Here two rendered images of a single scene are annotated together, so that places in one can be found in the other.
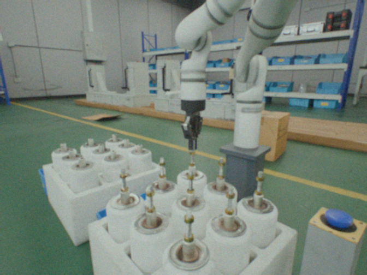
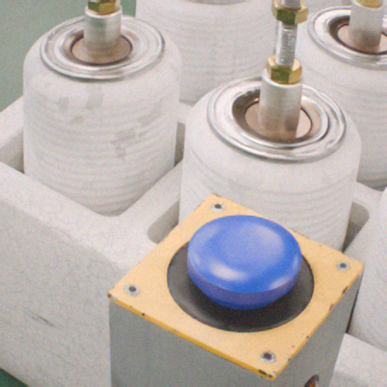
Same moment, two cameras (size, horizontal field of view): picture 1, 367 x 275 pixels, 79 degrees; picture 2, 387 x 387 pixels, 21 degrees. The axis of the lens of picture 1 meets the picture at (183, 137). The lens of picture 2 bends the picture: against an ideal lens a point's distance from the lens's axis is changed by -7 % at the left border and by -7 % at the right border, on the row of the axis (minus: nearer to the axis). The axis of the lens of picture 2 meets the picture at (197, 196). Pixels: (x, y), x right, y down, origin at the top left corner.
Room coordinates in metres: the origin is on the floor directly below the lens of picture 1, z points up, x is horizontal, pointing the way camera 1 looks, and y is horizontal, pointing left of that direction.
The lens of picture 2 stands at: (0.23, -0.53, 0.59)
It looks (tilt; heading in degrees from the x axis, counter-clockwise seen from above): 40 degrees down; 72
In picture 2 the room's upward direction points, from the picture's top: 5 degrees clockwise
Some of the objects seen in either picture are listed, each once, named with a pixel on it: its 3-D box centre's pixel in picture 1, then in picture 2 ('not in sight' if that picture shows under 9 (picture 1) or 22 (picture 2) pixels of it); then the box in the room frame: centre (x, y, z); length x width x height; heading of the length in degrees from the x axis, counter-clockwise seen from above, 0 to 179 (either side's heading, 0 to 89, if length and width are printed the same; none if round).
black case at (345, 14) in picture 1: (338, 18); not in sight; (4.35, -2.74, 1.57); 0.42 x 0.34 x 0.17; 138
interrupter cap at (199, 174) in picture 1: (191, 174); not in sight; (0.67, -0.03, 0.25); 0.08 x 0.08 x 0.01
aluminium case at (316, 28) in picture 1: (312, 30); not in sight; (4.60, -2.45, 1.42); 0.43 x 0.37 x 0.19; 142
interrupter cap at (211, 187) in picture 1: (220, 187); not in sight; (0.58, -0.11, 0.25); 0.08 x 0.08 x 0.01
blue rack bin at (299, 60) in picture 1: (307, 59); not in sight; (4.65, -2.46, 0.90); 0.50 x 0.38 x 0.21; 137
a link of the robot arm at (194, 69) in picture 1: (195, 53); not in sight; (0.67, -0.04, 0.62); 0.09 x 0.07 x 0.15; 133
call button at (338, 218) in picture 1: (338, 220); (244, 269); (0.34, -0.27, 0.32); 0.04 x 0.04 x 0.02
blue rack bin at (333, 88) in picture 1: (329, 88); not in sight; (4.36, -2.79, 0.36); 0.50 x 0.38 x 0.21; 139
